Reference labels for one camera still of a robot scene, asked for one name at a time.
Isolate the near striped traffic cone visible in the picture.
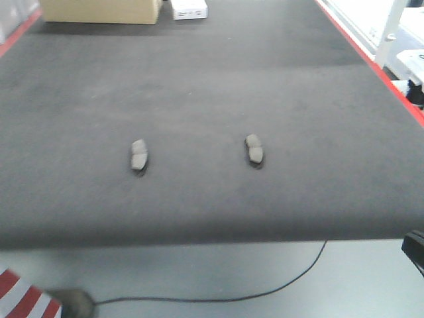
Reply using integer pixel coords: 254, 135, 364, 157
0, 268, 99, 318

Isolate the black conveyor belt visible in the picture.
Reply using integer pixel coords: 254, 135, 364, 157
1, 1, 423, 249

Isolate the black floor cable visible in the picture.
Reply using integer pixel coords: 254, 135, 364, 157
92, 240, 329, 305

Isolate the white machine beside conveyor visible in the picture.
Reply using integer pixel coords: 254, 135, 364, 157
328, 1, 423, 111

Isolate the dark brake pad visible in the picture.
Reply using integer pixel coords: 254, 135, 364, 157
130, 138, 149, 176
244, 134, 265, 168

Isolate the red conveyor frame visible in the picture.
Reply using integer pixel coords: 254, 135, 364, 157
1, 1, 423, 127

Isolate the cardboard box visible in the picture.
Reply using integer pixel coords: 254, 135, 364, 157
39, 0, 163, 25

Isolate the white long box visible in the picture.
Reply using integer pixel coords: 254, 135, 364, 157
170, 0, 208, 21

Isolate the dark object at edge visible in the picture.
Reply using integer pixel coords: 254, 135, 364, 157
401, 230, 423, 276

